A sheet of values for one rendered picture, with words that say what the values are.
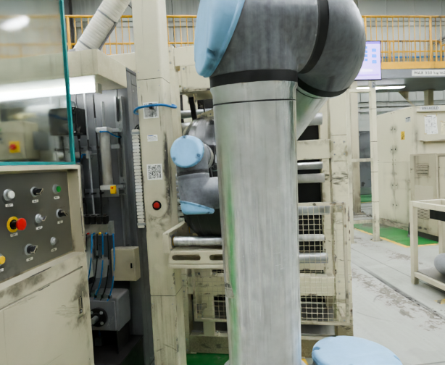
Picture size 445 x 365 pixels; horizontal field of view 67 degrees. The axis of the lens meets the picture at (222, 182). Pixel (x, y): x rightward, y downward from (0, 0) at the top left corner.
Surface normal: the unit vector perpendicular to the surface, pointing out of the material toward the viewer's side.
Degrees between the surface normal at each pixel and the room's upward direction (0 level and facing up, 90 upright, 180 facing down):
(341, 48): 129
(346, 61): 136
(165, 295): 90
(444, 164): 90
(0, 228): 90
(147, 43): 90
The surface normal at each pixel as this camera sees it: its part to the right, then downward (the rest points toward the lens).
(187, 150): -0.18, -0.14
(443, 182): 0.12, 0.04
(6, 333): 0.98, -0.04
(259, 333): -0.18, 0.18
